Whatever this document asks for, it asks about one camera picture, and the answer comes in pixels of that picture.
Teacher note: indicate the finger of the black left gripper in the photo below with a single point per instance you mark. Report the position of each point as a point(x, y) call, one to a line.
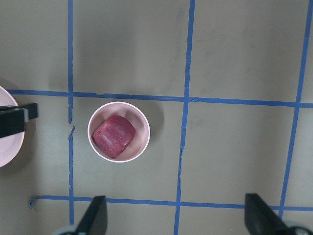
point(14, 118)

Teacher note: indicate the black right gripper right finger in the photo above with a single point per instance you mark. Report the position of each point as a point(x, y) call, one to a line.
point(260, 218)

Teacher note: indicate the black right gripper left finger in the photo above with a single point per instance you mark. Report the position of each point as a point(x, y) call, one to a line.
point(95, 219)

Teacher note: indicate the red apple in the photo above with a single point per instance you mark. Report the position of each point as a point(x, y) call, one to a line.
point(114, 135)

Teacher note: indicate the pink bowl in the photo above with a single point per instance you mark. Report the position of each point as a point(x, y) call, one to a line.
point(135, 116)

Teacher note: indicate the pink plate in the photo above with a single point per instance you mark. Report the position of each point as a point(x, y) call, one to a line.
point(9, 146)

